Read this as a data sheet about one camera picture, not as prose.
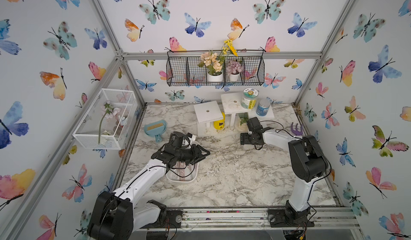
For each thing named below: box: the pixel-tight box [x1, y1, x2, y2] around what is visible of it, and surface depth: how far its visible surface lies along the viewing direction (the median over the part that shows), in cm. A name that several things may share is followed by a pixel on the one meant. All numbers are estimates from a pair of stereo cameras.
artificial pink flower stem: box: [97, 100, 121, 145], surface depth 76 cm
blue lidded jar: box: [255, 98, 271, 117], surface depth 91 cm
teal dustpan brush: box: [143, 119, 167, 143], surface depth 109 cm
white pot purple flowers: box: [225, 61, 242, 82], surface depth 92 cm
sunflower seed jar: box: [240, 87, 259, 110], surface depth 85 cm
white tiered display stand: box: [193, 92, 276, 137], surface depth 95 cm
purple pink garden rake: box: [291, 122, 303, 136], surface depth 107 cm
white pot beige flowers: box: [198, 39, 238, 82], surface depth 84 cm
